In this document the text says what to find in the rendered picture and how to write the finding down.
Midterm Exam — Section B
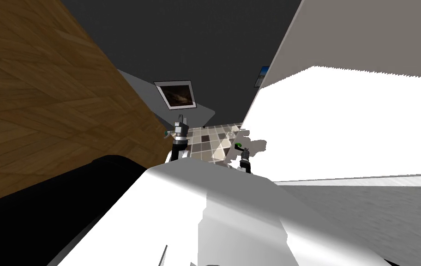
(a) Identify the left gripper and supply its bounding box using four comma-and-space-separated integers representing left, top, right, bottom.
174, 114, 191, 139

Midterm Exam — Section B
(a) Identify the white framed dark picture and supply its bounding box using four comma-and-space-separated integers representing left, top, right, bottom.
153, 80, 198, 111

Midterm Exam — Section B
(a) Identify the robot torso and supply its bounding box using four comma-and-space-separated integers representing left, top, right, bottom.
48, 158, 394, 266

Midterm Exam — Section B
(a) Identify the blue picture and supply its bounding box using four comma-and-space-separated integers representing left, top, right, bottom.
253, 66, 271, 88

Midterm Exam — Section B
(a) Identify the white door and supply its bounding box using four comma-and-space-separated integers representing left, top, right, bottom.
227, 0, 421, 183

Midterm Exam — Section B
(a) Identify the brown wooden door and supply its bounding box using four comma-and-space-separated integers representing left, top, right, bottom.
0, 0, 176, 210

